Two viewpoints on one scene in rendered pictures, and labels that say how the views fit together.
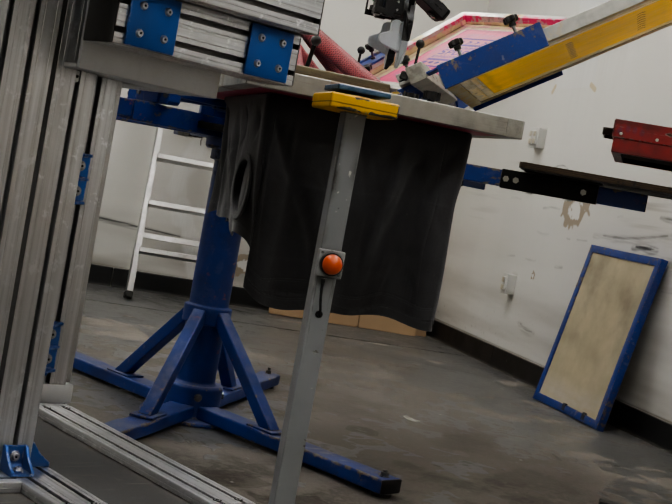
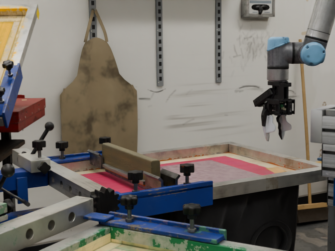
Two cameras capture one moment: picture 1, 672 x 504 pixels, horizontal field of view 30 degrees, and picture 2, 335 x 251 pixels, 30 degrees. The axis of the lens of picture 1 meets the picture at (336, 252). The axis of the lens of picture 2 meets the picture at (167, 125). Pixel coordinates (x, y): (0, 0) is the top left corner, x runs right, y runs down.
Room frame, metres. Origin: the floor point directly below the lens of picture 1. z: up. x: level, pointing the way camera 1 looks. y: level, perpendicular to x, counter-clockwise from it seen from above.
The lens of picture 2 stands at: (3.38, 2.01, 1.42)
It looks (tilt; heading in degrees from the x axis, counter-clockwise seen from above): 8 degrees down; 257
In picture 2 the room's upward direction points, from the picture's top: 1 degrees counter-clockwise
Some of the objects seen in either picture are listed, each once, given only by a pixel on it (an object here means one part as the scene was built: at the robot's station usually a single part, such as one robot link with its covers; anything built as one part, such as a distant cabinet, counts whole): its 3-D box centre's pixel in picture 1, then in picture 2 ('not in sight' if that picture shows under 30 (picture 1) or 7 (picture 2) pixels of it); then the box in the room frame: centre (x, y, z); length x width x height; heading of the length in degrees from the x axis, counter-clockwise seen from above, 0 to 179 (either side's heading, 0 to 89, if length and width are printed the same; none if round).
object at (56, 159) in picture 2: not in sight; (84, 163); (3.18, -0.14, 0.98); 0.30 x 0.05 x 0.07; 16
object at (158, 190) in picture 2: not in sight; (162, 198); (3.02, 0.39, 0.98); 0.30 x 0.05 x 0.07; 16
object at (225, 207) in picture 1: (249, 171); (230, 236); (2.76, 0.22, 0.79); 0.46 x 0.09 x 0.33; 16
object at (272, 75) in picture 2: not in sight; (278, 75); (2.50, -0.03, 1.27); 0.08 x 0.08 x 0.05
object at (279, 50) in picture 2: not in sight; (278, 52); (2.50, -0.03, 1.35); 0.09 x 0.08 x 0.11; 161
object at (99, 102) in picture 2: not in sight; (98, 90); (2.90, -1.97, 1.06); 0.53 x 0.07 x 1.05; 16
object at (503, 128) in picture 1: (336, 105); (184, 171); (2.87, 0.06, 0.97); 0.79 x 0.58 x 0.04; 16
